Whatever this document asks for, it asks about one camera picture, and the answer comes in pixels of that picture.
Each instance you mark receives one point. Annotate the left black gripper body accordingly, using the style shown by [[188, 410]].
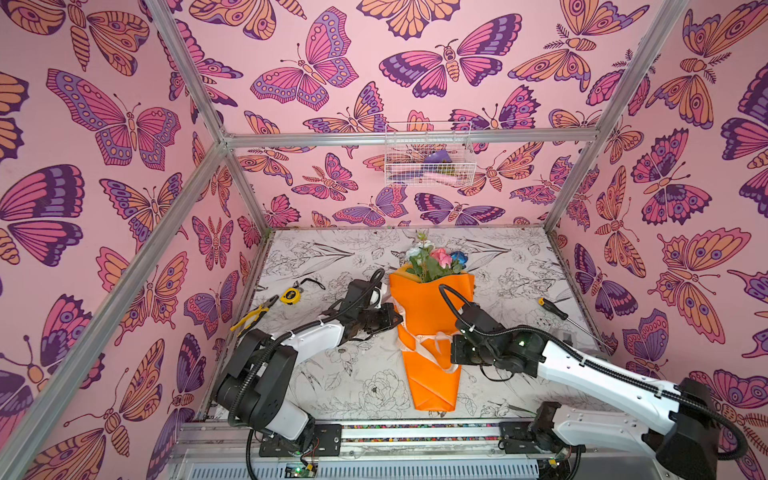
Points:
[[374, 321]]

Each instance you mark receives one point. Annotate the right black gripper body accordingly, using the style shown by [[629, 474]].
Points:
[[459, 349]]

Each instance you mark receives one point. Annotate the orange wrapping paper sheet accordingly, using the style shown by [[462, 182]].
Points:
[[427, 313]]

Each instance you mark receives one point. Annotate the white ribbon bundle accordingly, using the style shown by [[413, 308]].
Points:
[[435, 348]]

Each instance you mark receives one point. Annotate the white fake flower stem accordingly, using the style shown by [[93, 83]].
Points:
[[417, 257]]

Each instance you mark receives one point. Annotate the blue fake flower stem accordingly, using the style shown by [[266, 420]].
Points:
[[459, 261]]

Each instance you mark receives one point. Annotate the pink fake rose stem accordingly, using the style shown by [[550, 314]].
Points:
[[439, 263]]

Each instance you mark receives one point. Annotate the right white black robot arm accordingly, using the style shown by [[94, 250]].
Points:
[[674, 424]]

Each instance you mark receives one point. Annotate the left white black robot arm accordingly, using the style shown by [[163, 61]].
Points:
[[253, 386]]

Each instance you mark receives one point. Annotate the yellow tape measure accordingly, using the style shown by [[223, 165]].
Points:
[[293, 294]]

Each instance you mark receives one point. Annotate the green circuit board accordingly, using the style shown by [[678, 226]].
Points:
[[300, 470]]

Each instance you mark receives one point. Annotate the black handled screwdriver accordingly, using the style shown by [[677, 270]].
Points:
[[553, 308]]

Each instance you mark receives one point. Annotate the yellow handled tool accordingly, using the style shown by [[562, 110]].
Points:
[[254, 316]]

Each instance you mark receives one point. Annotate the white wire wall basket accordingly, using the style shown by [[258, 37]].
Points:
[[429, 154]]

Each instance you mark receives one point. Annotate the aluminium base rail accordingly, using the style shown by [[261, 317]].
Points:
[[408, 449]]

